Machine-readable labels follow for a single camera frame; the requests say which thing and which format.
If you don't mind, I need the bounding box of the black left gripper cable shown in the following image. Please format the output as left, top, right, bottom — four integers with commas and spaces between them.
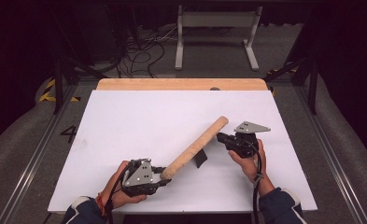
104, 161, 134, 224

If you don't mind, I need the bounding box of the tangle of black floor cables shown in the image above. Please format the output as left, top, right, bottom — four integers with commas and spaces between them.
115, 26, 179, 78

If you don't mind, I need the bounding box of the white metal stand frame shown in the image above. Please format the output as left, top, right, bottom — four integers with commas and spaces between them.
175, 4, 263, 72

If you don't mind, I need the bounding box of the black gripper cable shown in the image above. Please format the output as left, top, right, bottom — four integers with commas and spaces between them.
246, 139, 264, 224
104, 161, 134, 224

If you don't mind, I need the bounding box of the wooden table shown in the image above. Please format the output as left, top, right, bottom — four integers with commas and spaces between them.
96, 77, 269, 91

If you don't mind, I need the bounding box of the dark bulky equipment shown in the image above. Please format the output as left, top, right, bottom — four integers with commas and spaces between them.
78, 1, 142, 64

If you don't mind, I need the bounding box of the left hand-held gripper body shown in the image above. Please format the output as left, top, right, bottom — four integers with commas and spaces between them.
120, 158, 169, 198

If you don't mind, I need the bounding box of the person's right hand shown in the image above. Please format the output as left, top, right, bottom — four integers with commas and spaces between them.
227, 138, 268, 185

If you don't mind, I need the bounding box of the aluminium floor rail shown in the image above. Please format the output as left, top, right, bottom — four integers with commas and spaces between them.
0, 83, 79, 224
292, 83, 367, 224

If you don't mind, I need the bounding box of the person's left hand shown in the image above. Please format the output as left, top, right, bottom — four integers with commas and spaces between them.
104, 160, 148, 210

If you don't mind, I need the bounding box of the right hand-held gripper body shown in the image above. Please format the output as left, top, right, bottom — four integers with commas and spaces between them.
226, 120, 272, 159

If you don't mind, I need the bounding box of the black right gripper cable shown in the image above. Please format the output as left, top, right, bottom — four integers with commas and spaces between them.
246, 139, 264, 224

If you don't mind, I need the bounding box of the white board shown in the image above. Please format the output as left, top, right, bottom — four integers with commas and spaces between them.
48, 90, 318, 215

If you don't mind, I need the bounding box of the yellow and black floor tape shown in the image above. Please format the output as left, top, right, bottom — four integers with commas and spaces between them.
266, 63, 299, 97
38, 78, 81, 103

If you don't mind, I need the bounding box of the red bracelet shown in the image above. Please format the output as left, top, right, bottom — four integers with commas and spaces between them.
96, 192, 108, 217

